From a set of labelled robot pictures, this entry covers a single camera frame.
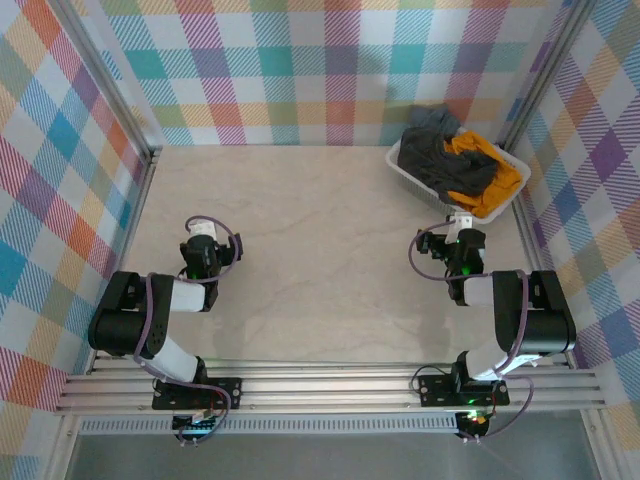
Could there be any yellow t-shirt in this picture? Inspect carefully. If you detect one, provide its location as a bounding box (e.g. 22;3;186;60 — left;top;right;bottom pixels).
442;130;524;219

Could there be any blue-grey t-shirt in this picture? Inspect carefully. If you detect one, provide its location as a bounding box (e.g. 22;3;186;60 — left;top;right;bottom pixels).
409;103;464;137

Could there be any dark grey t-shirt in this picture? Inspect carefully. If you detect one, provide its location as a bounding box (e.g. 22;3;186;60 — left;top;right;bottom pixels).
397;124;499;206

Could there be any white plastic laundry basket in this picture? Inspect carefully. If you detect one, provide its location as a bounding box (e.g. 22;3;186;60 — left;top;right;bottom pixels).
384;130;532;224

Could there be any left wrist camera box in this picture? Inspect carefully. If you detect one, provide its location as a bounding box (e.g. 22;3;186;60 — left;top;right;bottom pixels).
225;232;245;264

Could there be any aluminium frame side rail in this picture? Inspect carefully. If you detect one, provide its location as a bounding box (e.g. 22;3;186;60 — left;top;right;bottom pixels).
498;0;599;369
49;0;162;375

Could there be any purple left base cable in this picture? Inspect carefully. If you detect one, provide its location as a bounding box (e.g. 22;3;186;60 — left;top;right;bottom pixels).
197;384;234;439

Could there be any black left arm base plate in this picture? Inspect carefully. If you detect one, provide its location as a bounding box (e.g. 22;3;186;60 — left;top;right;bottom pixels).
151;377;243;412

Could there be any aluminium front frame beam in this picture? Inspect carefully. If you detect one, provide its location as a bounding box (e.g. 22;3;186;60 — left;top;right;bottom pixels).
53;360;610;417

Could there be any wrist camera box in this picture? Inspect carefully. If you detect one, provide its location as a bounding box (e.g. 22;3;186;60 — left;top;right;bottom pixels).
225;232;245;264
417;228;447;259

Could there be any purple right wrist cable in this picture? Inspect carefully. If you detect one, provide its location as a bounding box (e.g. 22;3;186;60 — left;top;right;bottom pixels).
408;222;454;282

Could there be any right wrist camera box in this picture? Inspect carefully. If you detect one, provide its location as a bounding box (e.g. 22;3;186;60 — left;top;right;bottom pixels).
417;228;447;259

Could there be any slotted grey cable duct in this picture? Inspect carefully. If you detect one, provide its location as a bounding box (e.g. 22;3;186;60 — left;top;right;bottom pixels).
78;417;462;437

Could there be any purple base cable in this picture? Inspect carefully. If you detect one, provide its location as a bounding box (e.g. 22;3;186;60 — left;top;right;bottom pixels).
462;375;537;444
197;384;234;439

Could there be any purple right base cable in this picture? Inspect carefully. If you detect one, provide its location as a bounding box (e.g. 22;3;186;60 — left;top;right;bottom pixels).
462;375;537;444

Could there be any purple left wrist cable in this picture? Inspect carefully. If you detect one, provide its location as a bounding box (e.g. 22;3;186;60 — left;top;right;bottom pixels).
183;214;242;285

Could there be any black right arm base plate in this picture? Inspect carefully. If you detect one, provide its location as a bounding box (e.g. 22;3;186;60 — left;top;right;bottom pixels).
416;373;511;408

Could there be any purple wrist cable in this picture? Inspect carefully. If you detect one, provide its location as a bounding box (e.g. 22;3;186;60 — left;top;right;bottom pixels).
183;214;242;285
408;222;454;282

